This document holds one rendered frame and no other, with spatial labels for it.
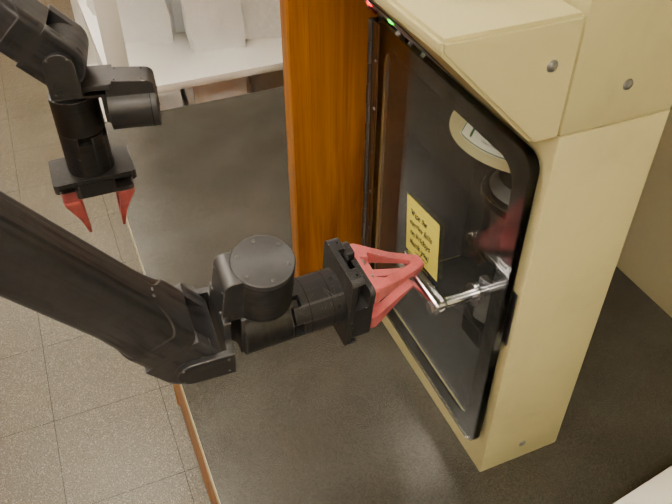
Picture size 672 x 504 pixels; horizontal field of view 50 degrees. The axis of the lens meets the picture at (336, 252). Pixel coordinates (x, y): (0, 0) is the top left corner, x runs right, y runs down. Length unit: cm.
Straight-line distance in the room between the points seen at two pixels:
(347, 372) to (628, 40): 59
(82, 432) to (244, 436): 130
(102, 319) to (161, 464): 151
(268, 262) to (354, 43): 36
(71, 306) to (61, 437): 165
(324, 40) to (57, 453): 157
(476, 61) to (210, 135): 103
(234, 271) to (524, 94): 27
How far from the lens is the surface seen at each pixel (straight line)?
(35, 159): 335
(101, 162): 95
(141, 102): 90
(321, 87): 90
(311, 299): 69
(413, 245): 85
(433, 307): 71
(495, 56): 51
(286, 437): 93
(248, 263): 62
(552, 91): 56
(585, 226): 68
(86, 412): 224
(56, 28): 90
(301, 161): 95
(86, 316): 58
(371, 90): 86
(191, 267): 117
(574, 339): 80
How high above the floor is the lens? 171
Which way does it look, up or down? 41 degrees down
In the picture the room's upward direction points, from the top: straight up
